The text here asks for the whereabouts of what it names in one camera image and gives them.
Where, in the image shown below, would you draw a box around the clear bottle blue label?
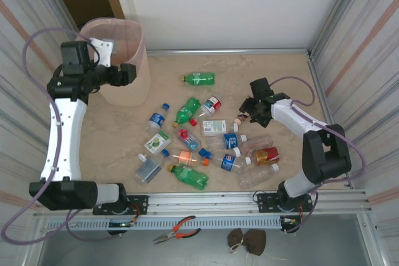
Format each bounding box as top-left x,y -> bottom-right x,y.
205,133 -> 248,152

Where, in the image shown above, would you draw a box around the clear pinkish bottle white cap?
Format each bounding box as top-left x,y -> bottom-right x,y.
233,135 -> 274,157

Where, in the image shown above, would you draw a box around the clear bottle white green label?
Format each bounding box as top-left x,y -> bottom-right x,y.
201,118 -> 240,137

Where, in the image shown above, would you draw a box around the clear bottle red white label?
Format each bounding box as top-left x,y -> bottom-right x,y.
189,95 -> 223,127

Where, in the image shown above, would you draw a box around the bottle red gold label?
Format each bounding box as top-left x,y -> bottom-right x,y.
254,146 -> 281,166

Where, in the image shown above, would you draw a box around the clear bottle blue round logo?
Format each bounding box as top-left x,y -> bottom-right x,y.
214,153 -> 252,174

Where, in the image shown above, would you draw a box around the green soda bottle yellow cap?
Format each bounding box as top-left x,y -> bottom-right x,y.
180,72 -> 216,87
172,97 -> 202,129

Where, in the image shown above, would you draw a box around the blue-tinted bottle pink label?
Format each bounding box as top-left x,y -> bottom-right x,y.
176,128 -> 213,158

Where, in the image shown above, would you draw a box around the clear unlabelled bottle white cap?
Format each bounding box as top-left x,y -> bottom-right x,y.
238,163 -> 281,189

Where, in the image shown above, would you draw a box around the small bottle blue label cap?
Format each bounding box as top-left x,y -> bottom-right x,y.
145,103 -> 171,132

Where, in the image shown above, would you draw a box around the bottle lime picture label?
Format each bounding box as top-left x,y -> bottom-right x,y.
138,131 -> 171,161

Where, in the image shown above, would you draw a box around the blue-tinted clear bottle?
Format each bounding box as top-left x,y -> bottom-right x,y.
134,149 -> 171,186

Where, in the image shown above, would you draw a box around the beige slatted waste bin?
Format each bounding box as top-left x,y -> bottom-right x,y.
74,17 -> 152,108

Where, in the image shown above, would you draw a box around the clear bottle orange label cap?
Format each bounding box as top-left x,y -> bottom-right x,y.
170,150 -> 209,167

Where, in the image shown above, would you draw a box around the green soda bottle orange cap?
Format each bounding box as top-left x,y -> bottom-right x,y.
167,164 -> 209,191

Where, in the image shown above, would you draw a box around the brown cloth pouch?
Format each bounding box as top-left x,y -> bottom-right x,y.
226,228 -> 248,248
244,229 -> 267,257

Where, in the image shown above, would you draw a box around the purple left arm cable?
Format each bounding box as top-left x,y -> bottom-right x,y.
0,27 -> 122,244

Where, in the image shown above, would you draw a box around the aluminium table edge rail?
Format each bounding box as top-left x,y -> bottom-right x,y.
145,48 -> 311,57

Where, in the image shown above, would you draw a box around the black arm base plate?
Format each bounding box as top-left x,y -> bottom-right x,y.
256,192 -> 314,214
92,195 -> 149,216

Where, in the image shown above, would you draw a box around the long aluminium mounting rail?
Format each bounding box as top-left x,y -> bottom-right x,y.
32,188 -> 373,217

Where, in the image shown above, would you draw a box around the grey slotted cable duct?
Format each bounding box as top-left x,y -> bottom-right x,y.
42,216 -> 284,232

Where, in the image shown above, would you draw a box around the thin white string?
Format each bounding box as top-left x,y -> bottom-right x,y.
229,236 -> 244,255
245,250 -> 289,263

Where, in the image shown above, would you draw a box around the orange handled pliers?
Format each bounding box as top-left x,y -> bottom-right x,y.
152,215 -> 202,245

